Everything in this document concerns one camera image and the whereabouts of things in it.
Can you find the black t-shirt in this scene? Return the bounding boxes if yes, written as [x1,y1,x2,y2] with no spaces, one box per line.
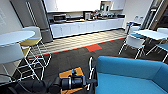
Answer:
[87,78,99,94]

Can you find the white hanger with black shirt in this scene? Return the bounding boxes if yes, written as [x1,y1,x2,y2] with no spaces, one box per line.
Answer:
[88,56,95,81]

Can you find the blue sofa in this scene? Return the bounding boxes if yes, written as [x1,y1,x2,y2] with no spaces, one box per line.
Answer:
[94,55,168,94]

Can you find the white kitchen counter cabinets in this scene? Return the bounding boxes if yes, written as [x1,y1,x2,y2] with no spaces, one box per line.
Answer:
[49,17,127,39]

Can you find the silver microwave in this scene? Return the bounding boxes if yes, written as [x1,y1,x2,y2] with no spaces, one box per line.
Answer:
[53,14,68,24]

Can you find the grey refrigerator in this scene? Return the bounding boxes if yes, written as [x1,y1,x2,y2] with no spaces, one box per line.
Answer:
[9,0,54,44]

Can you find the round white high table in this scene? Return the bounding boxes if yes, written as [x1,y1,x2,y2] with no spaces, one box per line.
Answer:
[0,30,36,48]

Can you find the white square table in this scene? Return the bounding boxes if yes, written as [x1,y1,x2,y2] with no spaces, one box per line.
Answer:
[134,28,168,58]

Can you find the white upper cabinet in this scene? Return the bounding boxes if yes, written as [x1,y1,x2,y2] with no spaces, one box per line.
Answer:
[110,0,127,11]
[43,0,58,14]

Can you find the white wire stool yellow seat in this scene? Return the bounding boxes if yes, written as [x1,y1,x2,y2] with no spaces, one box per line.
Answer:
[19,37,53,73]

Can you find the dark wall screen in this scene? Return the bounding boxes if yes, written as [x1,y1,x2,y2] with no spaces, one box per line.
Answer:
[99,0,112,13]

